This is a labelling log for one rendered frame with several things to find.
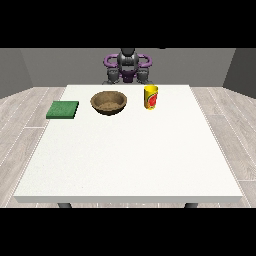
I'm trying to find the brown wooden bowl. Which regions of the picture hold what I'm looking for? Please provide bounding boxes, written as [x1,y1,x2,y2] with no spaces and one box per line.
[90,90,129,117]

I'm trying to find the yellow cup with melon print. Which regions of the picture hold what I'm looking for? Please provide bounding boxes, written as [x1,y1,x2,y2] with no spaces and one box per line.
[143,84,159,111]

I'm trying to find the green square pad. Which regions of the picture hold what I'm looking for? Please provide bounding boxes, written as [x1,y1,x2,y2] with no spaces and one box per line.
[45,100,80,120]

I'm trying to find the grey robot trunk purple rings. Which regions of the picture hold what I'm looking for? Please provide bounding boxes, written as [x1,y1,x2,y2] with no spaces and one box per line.
[102,48,155,86]

